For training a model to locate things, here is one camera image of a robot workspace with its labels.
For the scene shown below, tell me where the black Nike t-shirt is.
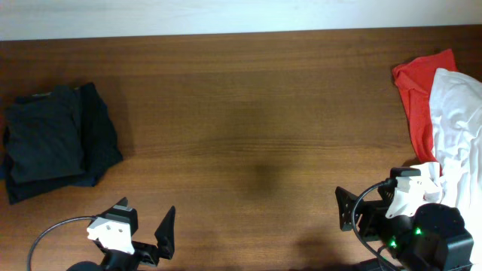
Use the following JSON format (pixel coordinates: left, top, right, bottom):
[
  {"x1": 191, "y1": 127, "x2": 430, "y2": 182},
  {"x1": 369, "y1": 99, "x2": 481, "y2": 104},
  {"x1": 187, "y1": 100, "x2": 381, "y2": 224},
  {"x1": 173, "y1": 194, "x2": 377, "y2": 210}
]
[{"x1": 5, "y1": 86, "x2": 84, "y2": 184}]

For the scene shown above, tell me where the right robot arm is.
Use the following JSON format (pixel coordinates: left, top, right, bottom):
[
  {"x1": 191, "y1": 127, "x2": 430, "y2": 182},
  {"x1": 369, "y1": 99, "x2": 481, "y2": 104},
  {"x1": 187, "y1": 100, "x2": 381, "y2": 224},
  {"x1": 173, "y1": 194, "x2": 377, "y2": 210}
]
[{"x1": 335, "y1": 184, "x2": 474, "y2": 271}]

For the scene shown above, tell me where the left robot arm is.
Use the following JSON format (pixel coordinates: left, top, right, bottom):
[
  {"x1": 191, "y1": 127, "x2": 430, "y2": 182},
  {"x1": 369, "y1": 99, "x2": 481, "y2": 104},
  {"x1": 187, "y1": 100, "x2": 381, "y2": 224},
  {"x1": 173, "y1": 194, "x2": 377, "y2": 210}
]
[{"x1": 69, "y1": 198, "x2": 175, "y2": 271}]

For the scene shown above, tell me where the folded black clothes stack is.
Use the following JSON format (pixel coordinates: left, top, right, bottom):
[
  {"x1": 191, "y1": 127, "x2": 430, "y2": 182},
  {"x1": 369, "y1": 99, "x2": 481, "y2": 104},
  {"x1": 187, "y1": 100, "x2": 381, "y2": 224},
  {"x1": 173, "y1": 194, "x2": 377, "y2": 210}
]
[{"x1": 1, "y1": 83, "x2": 123, "y2": 204}]

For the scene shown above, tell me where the red t-shirt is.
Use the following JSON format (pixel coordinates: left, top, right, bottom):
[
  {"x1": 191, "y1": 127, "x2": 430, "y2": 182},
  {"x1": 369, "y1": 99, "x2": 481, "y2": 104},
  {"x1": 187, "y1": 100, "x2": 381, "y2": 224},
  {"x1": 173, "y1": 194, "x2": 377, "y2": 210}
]
[{"x1": 392, "y1": 49, "x2": 458, "y2": 163}]

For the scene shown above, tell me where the white t-shirt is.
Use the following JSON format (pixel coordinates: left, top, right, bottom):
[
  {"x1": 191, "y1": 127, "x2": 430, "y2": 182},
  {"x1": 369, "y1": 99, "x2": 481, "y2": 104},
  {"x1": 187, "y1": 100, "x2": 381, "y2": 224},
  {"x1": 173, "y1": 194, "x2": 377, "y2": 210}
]
[{"x1": 424, "y1": 69, "x2": 481, "y2": 268}]

